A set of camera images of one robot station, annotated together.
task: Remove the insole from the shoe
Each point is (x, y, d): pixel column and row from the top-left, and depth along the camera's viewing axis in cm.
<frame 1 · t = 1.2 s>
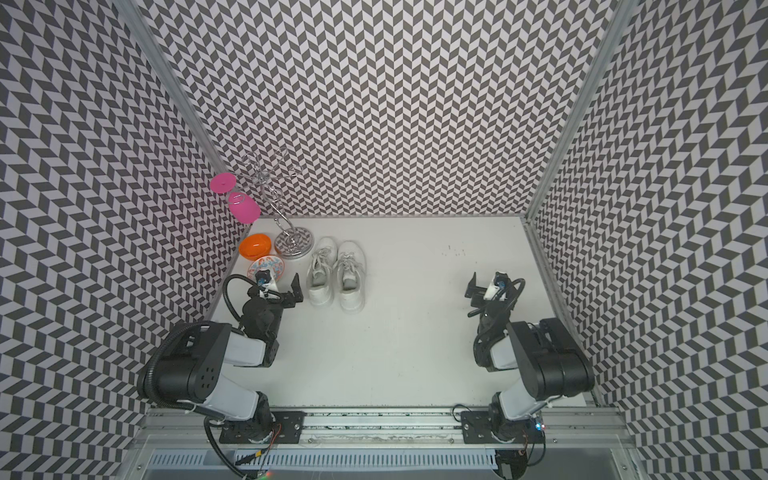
left hand: (282, 277, 90), fingers open
right hand: (489, 280, 89), fingers open
white sneaker left one: (319, 278, 96), point 7 cm above the table
white sneaker right one: (350, 274, 93), point 10 cm above the table
orange bowl: (255, 246, 106), point 5 cm above the table
patterned floral bowl: (266, 262, 104), point 3 cm above the table

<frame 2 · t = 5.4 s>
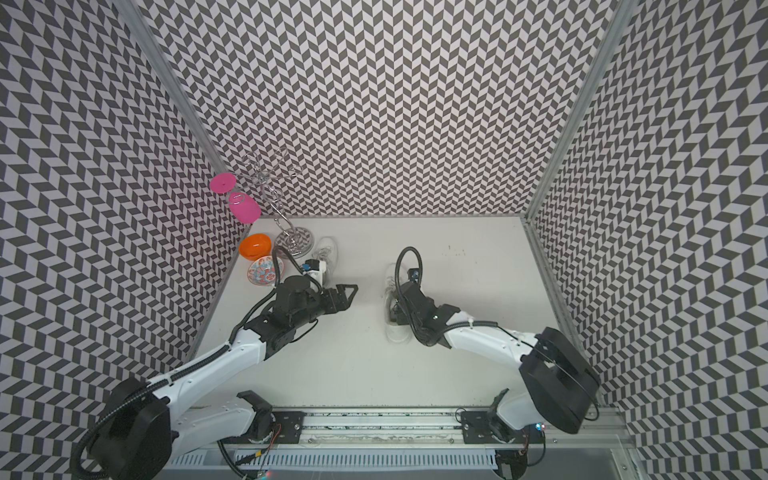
left hand: (347, 292, 82), fingers open
right hand: (406, 308, 86), fingers closed
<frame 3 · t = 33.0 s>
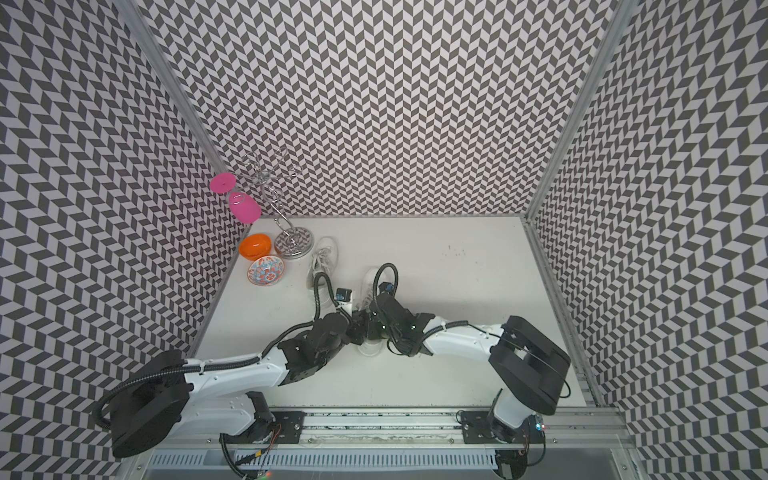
left hand: (365, 315, 83), fingers closed
right hand: (367, 327, 84), fingers open
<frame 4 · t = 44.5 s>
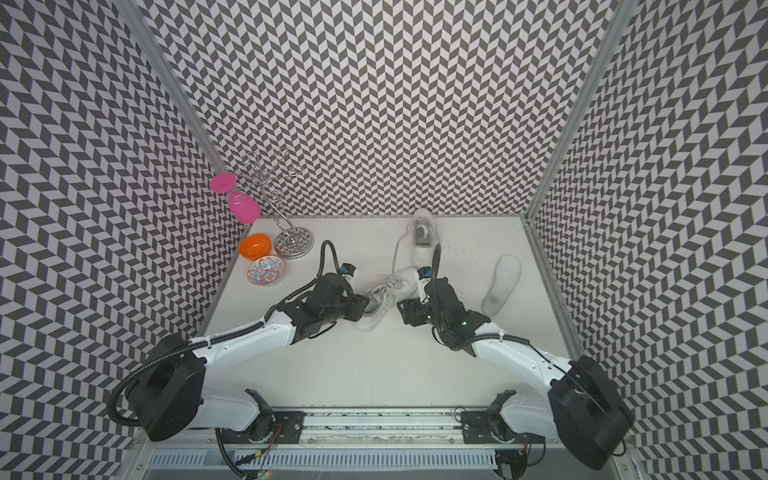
left hand: (362, 303, 86), fingers open
right hand: (407, 308, 83), fingers open
white sneaker left one: (425, 235, 104), point 9 cm above the table
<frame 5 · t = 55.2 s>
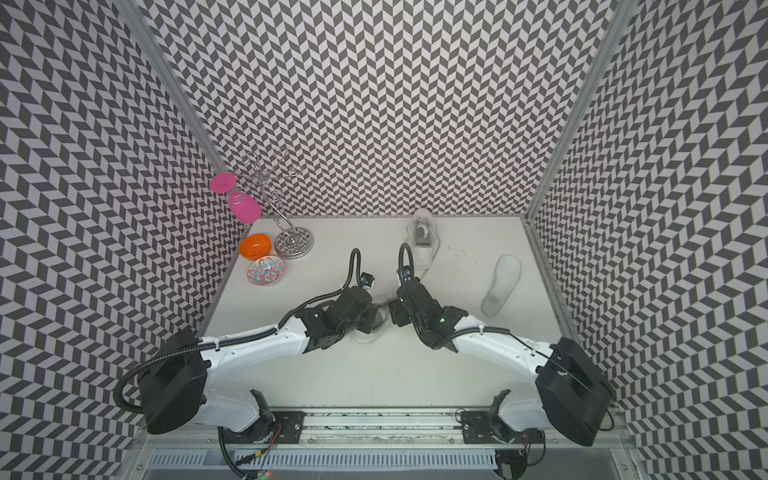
left hand: (369, 309, 84), fingers closed
right hand: (402, 303, 84), fingers open
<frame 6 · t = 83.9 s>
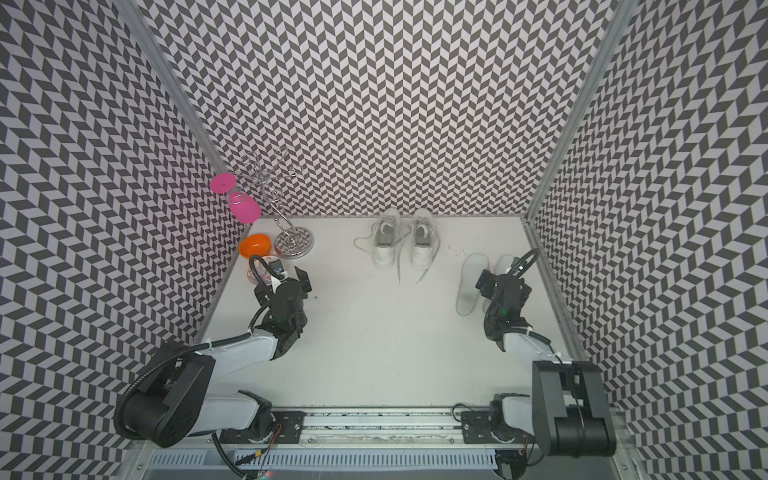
left hand: (280, 275, 87), fingers open
right hand: (501, 279, 89), fingers open
white sneaker right one: (385, 240, 110), point 3 cm above the table
the other named things where they were.

